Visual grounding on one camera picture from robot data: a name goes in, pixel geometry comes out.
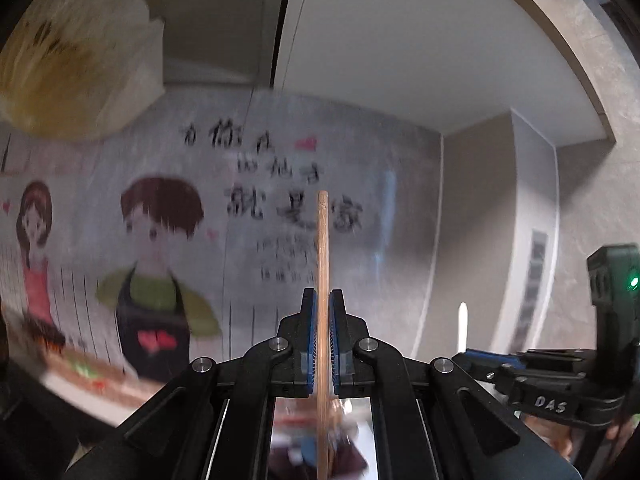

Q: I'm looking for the white plastic utensil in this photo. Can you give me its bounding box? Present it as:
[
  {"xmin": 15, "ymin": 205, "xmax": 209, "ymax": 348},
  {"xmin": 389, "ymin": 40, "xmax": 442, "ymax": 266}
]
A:
[{"xmin": 457, "ymin": 301, "xmax": 471, "ymax": 353}]

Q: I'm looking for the grey wall vent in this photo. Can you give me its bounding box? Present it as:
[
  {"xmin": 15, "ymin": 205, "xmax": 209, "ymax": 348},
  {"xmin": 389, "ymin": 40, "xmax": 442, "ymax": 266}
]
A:
[{"xmin": 517, "ymin": 229, "xmax": 549, "ymax": 332}]

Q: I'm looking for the wall poster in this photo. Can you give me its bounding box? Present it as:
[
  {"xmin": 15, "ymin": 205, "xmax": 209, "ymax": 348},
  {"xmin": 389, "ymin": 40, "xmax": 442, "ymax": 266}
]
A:
[{"xmin": 0, "ymin": 87, "xmax": 442, "ymax": 426}]

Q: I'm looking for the person's right hand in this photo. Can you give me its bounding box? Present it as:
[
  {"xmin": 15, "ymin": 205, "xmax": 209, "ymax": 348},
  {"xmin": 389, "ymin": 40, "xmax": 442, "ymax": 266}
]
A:
[{"xmin": 522, "ymin": 409, "xmax": 639, "ymax": 462}]

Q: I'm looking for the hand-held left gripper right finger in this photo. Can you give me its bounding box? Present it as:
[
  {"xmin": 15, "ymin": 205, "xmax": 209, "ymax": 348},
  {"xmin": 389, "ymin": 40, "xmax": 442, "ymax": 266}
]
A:
[{"xmin": 329, "ymin": 288, "xmax": 581, "ymax": 480}]

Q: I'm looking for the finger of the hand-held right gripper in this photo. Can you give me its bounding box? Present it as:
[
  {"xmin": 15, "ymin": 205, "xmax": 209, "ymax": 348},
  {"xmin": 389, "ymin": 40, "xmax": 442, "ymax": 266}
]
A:
[
  {"xmin": 452, "ymin": 348, "xmax": 594, "ymax": 379},
  {"xmin": 481, "ymin": 367, "xmax": 522, "ymax": 404}
]

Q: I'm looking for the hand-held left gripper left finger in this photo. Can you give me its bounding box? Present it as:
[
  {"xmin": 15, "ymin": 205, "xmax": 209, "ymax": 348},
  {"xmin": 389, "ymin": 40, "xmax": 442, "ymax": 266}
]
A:
[{"xmin": 62, "ymin": 287, "xmax": 318, "ymax": 480}]

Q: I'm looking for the white wall cabinet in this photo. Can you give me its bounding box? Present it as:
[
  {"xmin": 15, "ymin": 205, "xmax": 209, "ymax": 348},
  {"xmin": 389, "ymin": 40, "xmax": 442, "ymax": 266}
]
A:
[{"xmin": 135, "ymin": 0, "xmax": 617, "ymax": 137}]

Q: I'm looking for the wooden chopstick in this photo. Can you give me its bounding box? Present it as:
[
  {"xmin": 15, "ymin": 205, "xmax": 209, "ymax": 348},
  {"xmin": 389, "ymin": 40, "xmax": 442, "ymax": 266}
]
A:
[{"xmin": 316, "ymin": 190, "xmax": 332, "ymax": 480}]

